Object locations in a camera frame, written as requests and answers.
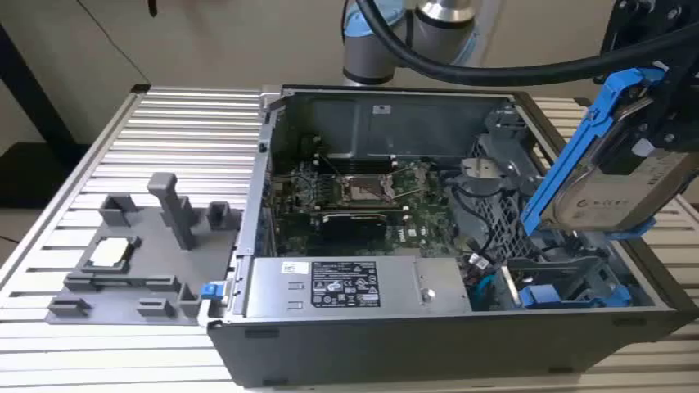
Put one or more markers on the hard disk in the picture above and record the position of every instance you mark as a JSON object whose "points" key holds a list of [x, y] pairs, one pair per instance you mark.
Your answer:
{"points": [[600, 200]]}

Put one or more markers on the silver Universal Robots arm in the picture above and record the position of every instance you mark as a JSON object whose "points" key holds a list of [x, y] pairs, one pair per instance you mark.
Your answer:
{"points": [[376, 49]]}

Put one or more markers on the grey metal disk bay cage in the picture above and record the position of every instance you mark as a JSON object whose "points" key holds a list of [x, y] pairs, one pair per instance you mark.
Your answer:
{"points": [[502, 217]]}

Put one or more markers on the blue disk carrier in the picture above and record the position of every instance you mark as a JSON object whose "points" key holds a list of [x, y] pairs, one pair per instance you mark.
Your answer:
{"points": [[540, 296]]}

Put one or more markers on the green motherboard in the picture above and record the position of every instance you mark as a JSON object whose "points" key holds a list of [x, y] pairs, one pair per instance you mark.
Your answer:
{"points": [[431, 229]]}

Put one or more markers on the CPU socket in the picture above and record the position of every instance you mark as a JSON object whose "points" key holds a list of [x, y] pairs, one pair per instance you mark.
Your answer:
{"points": [[366, 188]]}

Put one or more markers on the black expansion card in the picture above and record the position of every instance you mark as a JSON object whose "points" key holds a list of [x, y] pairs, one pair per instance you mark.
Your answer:
{"points": [[352, 229]]}

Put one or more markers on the silver power supply unit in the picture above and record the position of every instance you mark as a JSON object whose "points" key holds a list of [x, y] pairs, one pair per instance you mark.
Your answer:
{"points": [[399, 286]]}

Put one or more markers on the black PC case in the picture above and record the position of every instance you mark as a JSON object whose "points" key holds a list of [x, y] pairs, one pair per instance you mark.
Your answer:
{"points": [[382, 352]]}

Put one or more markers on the blue case latch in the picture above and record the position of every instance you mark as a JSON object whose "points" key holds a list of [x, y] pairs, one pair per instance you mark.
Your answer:
{"points": [[212, 291]]}

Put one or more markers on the grey parts rack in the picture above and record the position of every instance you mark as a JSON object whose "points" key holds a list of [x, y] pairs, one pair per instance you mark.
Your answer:
{"points": [[142, 286]]}

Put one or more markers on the silver CPU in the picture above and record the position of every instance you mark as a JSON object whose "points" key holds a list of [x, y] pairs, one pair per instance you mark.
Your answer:
{"points": [[110, 251]]}

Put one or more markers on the black metal stand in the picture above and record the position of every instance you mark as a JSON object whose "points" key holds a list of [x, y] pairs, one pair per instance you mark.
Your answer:
{"points": [[32, 176]]}

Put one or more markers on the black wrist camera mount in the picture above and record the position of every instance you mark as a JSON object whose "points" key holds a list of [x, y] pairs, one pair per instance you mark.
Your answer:
{"points": [[634, 24]]}

